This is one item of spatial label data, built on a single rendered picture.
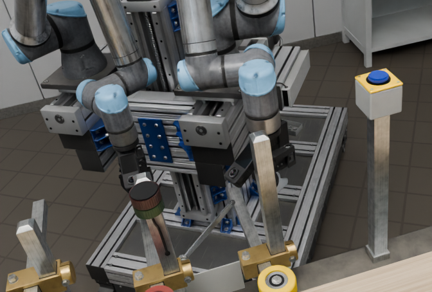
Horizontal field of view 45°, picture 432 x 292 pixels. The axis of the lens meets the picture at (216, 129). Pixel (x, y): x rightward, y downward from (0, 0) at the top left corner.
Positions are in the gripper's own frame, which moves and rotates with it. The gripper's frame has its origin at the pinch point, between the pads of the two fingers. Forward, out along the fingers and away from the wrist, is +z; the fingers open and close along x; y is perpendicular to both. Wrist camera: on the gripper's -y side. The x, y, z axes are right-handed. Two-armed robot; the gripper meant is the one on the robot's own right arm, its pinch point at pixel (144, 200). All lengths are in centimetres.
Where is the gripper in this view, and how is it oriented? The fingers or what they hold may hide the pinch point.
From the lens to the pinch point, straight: 151.3
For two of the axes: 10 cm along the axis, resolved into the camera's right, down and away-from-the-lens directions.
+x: -9.6, 2.6, -0.9
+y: -2.2, -5.2, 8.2
